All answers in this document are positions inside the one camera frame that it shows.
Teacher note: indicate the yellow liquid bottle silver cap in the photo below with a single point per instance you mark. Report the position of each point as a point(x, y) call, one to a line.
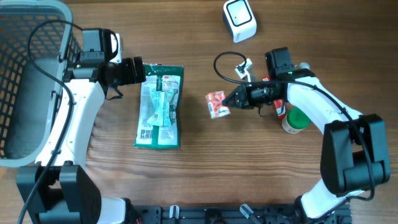
point(303, 65)

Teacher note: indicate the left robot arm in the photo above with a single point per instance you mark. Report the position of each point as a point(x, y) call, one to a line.
point(57, 189)

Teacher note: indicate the light green wipes sachet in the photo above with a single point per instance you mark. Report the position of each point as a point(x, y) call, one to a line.
point(161, 101)

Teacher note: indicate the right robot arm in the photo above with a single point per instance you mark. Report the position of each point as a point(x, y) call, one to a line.
point(354, 155)

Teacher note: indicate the small red patterned box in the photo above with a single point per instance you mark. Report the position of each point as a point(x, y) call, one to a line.
point(215, 106)

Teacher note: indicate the green 3M gloves package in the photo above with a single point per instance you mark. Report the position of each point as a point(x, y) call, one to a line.
point(159, 78)

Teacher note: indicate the green lid white jar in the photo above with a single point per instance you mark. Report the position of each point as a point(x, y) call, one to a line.
point(295, 121)

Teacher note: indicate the white barcode scanner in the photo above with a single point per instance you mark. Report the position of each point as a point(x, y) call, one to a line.
point(239, 19)

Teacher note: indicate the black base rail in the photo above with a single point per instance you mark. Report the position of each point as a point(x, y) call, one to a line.
point(274, 213)

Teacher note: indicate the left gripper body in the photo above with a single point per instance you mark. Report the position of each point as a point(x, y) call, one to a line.
point(125, 72)

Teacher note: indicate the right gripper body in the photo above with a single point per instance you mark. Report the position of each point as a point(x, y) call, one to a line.
point(259, 93)

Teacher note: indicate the dark grey mesh basket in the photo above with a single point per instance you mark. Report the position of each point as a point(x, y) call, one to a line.
point(31, 36)

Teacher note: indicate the red snack stick packet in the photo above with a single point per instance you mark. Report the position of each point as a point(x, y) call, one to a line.
point(280, 109)

